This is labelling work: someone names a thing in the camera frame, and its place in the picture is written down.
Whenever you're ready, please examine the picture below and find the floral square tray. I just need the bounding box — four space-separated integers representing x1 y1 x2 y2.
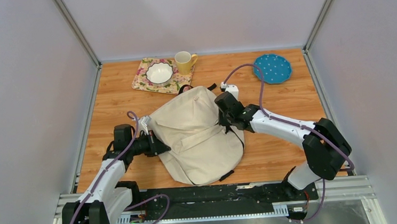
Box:
132 58 194 95

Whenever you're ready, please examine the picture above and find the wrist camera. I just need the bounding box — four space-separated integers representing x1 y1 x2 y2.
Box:
138 115 152 135
220 82 239 99

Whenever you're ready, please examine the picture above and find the beige canvas backpack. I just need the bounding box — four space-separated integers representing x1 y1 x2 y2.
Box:
148 86 245 186

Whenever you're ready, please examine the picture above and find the blue polka dot plate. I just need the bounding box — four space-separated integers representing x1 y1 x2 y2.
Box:
253 53 292 84

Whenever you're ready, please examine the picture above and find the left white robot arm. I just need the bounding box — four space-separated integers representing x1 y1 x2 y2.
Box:
61 116 171 224

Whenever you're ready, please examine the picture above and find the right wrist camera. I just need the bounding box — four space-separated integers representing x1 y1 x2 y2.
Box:
220 82 239 99

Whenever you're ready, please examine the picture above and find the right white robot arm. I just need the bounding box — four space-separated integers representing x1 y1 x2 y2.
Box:
215 92 352 201

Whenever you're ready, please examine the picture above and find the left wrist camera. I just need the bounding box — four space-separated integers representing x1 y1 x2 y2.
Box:
138 115 152 135

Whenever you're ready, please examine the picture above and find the white bowl with dark rim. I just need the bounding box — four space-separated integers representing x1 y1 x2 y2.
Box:
145 62 173 87

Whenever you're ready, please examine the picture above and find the yellow ceramic mug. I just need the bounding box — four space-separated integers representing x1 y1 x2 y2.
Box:
174 51 198 75

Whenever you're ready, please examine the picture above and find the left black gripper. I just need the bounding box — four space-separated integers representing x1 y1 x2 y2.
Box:
127 130 171 159

